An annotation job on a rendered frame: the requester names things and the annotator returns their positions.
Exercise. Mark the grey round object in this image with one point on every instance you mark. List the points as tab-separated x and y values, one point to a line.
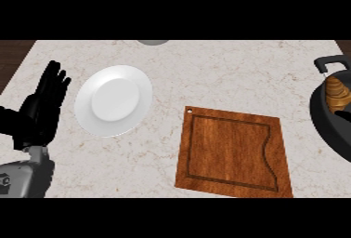
154	42

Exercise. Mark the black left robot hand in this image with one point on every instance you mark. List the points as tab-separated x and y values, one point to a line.
39	108

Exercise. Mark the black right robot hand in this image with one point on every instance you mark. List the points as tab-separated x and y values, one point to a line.
344	116

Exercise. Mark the golden brown croissant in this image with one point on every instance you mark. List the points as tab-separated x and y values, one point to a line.
339	94

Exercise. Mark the brown wooden cutting board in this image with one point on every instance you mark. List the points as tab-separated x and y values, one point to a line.
233	152

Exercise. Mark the black pot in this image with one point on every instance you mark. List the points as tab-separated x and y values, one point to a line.
329	124

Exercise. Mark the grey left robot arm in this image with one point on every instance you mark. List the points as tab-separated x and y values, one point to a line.
25	176

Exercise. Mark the white round plate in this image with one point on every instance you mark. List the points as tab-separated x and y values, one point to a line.
112	100

